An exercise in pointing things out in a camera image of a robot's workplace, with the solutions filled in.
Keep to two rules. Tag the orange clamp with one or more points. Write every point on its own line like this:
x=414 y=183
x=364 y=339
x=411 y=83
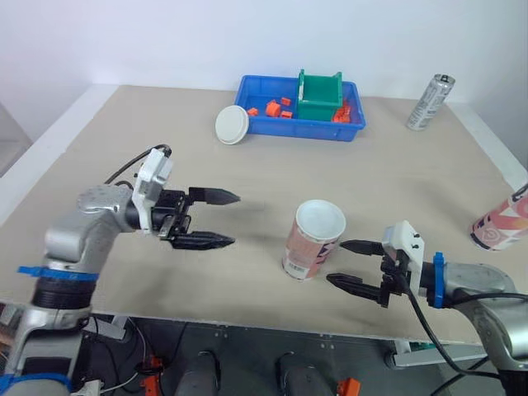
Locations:
x=350 y=387
x=152 y=373

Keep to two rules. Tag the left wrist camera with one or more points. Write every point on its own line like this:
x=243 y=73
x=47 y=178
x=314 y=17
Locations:
x=153 y=173

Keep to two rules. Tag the pink patterned tube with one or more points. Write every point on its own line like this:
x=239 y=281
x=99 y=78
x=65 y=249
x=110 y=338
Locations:
x=309 y=247
x=501 y=224

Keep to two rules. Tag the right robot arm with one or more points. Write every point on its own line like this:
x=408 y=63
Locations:
x=482 y=288

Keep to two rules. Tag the white round lid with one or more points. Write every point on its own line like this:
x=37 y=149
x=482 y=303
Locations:
x=231 y=125

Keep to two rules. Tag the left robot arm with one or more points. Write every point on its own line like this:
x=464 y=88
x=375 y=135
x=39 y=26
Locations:
x=78 y=231

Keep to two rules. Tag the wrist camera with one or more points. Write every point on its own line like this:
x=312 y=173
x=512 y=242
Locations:
x=153 y=173
x=406 y=245

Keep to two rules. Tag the green plastic bin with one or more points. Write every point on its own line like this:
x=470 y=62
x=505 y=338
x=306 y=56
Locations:
x=319 y=99

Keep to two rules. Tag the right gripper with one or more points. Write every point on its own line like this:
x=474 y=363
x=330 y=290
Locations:
x=394 y=276

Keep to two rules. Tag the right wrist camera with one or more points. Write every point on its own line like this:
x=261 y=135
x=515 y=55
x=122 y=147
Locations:
x=406 y=245

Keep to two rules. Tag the silver drink can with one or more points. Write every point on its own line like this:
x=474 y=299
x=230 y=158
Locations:
x=429 y=103

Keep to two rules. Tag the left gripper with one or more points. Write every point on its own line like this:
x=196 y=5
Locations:
x=169 y=214

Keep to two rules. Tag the blue plastic tray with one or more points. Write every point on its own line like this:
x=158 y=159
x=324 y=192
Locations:
x=288 y=125

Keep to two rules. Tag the robot body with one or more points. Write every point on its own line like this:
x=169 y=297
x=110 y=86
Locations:
x=202 y=375

